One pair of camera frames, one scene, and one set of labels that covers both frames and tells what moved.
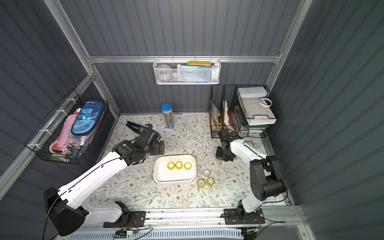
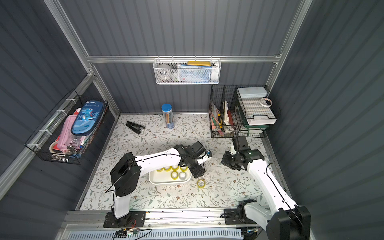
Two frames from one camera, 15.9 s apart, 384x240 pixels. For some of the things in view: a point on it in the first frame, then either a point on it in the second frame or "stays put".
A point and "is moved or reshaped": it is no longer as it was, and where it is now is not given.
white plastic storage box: [169, 169] stays put
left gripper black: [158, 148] to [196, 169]
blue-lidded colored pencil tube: [167, 111] stays put
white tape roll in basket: [164, 72] stays put
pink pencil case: [67, 139] stays put
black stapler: [137, 128] stays put
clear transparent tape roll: [206, 172] to [182, 175]
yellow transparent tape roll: [170, 166] is moved or reshaped
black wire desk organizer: [247, 110] stays put
